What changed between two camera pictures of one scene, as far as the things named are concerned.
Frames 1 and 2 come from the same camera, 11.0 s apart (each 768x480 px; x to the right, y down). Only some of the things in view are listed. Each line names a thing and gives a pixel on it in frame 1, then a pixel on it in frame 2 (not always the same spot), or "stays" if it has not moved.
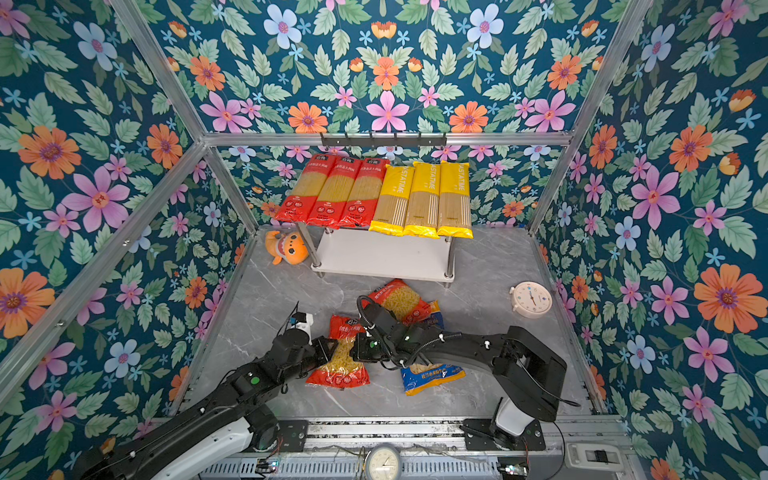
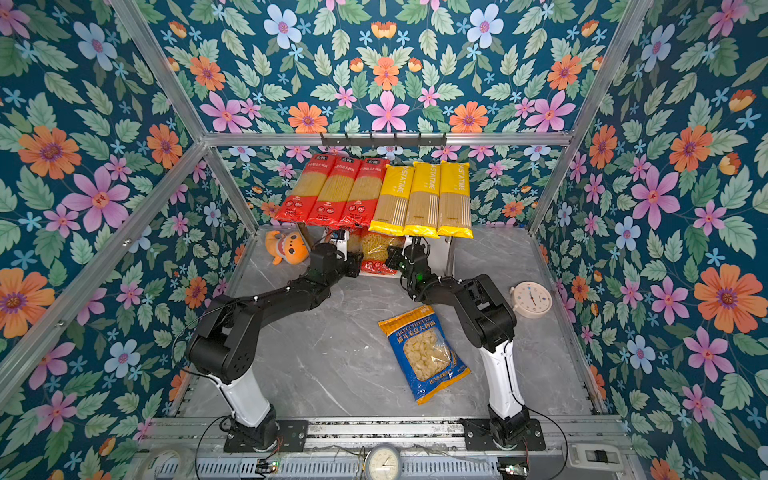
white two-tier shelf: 364,252 stays
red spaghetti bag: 363,196 stays
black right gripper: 359,344 -> 396,256
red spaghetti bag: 331,202 stays
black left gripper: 322,346 -> 353,264
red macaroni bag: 405,304 -> 375,245
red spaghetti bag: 303,195 stays
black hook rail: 371,141 stays
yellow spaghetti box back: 393,199 stays
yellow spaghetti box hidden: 455,201 stays
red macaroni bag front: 341,370 -> 355,239
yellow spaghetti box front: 423,205 stays
